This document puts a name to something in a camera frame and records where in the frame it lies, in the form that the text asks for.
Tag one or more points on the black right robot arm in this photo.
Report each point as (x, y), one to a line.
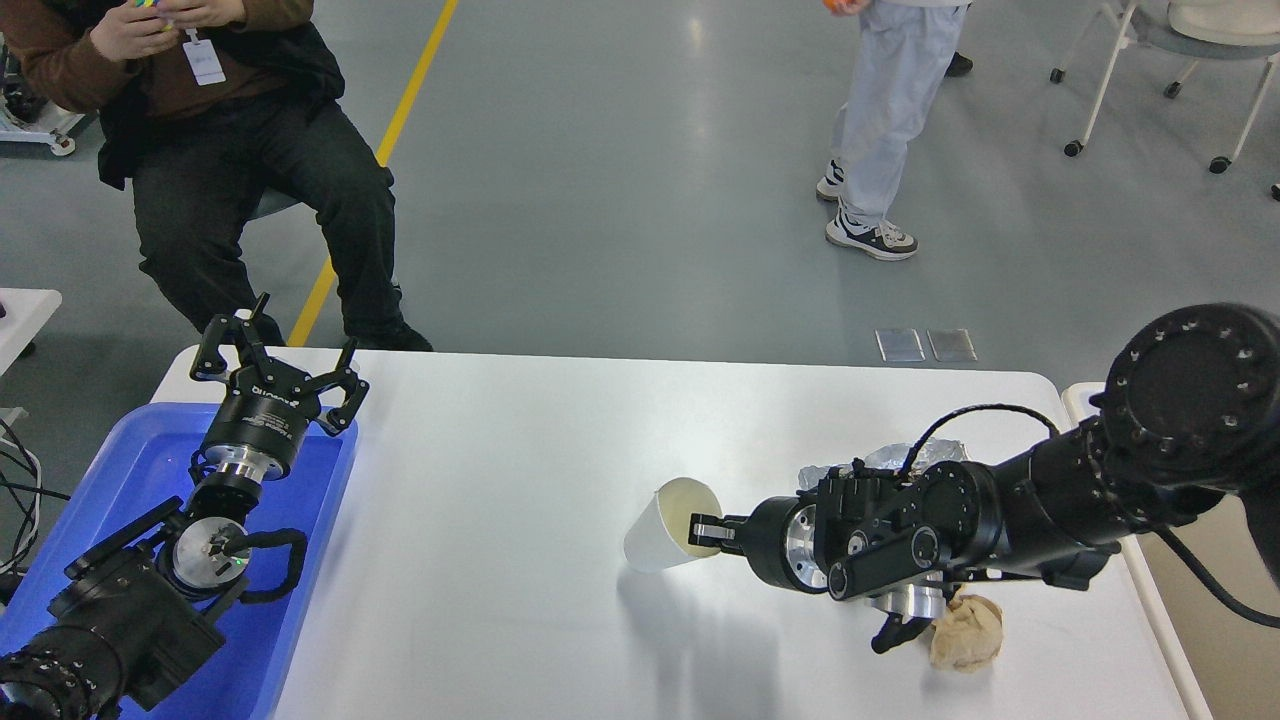
(1189, 414)

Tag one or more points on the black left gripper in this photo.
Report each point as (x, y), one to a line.
(259, 427)

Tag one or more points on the metal floor plate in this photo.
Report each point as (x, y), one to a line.
(900, 345)
(952, 346)

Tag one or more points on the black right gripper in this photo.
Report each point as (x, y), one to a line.
(777, 540)

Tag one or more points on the grey office chair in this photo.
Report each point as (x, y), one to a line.
(357, 198)

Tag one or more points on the beige plastic bin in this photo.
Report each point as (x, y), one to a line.
(1235, 662)

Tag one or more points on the left metal floor plate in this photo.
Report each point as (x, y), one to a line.
(900, 345)

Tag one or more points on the seated person brown sweater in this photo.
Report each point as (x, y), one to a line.
(198, 107)

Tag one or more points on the right metal floor plate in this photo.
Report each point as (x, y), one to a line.
(952, 346)

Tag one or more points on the white side table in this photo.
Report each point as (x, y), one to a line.
(25, 313)

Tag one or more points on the white chair right background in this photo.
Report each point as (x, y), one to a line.
(1198, 31)

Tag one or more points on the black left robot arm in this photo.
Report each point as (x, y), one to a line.
(138, 618)

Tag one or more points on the blue plastic tray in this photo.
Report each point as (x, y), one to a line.
(146, 461)

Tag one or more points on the white paper cup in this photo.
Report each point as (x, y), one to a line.
(659, 538)

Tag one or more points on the person in black trousers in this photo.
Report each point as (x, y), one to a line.
(959, 66)

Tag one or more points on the crumpled brown paper ball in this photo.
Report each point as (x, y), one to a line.
(969, 636)

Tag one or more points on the person in white clothes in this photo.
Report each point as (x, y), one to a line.
(905, 48)

